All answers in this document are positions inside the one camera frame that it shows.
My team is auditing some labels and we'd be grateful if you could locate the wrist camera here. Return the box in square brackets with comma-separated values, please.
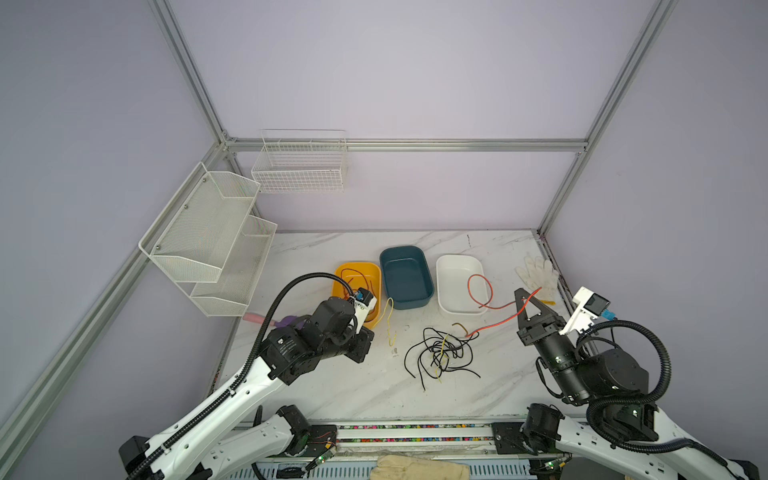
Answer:
[351, 288, 377, 332]
[559, 287, 616, 336]

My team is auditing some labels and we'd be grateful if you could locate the pink plastic object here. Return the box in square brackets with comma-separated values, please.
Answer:
[242, 312, 265, 325]

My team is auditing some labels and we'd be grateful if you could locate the white wire basket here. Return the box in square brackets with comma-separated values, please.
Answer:
[251, 129, 348, 194]

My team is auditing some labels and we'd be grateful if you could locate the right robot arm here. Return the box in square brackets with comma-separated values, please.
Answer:
[515, 288, 760, 479]

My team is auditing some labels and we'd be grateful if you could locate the beige cloth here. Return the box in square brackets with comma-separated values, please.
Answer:
[370, 455, 470, 480]

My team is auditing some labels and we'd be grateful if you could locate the upper white mesh shelf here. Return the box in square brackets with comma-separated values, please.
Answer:
[138, 163, 260, 283]

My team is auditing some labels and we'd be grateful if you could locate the white work glove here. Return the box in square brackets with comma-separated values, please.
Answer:
[515, 256, 559, 304]

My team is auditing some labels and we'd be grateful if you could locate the yellow plastic bin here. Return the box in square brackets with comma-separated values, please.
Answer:
[335, 262, 383, 330]

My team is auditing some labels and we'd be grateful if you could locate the teal plastic bin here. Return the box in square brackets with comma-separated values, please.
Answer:
[379, 245, 435, 310]

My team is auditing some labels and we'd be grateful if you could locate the yellow cable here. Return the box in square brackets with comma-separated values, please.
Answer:
[383, 296, 398, 349]

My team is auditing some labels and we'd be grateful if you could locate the cable bundle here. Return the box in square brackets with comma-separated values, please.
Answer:
[403, 323, 482, 392]

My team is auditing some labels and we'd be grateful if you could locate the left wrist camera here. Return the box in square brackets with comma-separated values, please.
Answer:
[351, 288, 377, 332]

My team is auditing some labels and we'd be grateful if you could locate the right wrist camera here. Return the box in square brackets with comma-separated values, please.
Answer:
[559, 287, 616, 336]

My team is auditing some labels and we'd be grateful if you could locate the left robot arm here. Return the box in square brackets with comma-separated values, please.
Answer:
[120, 272, 377, 479]

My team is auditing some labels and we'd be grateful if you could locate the white plastic bin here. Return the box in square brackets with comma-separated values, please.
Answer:
[436, 254, 490, 320]

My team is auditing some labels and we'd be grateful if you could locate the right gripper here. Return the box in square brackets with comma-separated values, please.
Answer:
[511, 286, 588, 401]

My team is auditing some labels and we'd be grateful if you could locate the white mesh shelf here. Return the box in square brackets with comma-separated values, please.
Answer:
[190, 215, 277, 317]
[138, 163, 260, 283]

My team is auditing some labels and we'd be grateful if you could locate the purple plastic object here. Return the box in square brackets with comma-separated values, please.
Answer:
[275, 315, 308, 330]

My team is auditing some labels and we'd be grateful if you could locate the lower white mesh shelf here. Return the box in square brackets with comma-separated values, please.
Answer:
[190, 215, 277, 317]

